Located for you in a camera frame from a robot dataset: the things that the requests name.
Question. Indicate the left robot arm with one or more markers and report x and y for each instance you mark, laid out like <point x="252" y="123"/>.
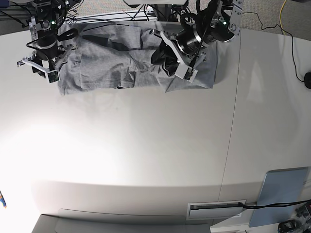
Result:
<point x="220" y="21"/>

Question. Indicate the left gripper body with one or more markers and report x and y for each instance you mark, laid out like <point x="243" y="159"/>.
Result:
<point x="185" y="44"/>

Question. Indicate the grey T-shirt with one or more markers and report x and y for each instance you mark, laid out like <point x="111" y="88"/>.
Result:
<point x="119" y="56"/>

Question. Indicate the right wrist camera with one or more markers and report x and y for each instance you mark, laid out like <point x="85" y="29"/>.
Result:
<point x="53" y="76"/>

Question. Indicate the blue-grey laptop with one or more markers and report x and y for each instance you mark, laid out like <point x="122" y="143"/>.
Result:
<point x="280" y="186"/>

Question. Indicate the black round puck device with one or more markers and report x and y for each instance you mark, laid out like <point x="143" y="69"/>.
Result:
<point x="307" y="80"/>

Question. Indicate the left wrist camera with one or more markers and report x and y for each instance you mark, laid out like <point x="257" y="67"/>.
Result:
<point x="186" y="72"/>

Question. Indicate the blue orange tool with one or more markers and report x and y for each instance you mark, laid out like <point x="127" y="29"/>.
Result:
<point x="2" y="200"/>

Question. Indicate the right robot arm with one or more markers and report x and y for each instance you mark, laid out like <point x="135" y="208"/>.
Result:
<point x="51" y="15"/>

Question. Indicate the black device bottom right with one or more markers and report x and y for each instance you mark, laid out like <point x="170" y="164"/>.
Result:
<point x="286" y="226"/>

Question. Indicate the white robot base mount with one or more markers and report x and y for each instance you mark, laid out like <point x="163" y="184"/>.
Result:
<point x="139" y="2"/>

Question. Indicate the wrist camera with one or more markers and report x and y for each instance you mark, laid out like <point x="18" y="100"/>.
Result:
<point x="186" y="72"/>
<point x="53" y="76"/>

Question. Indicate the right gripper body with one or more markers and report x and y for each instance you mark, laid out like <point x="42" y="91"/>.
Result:
<point x="51" y="57"/>

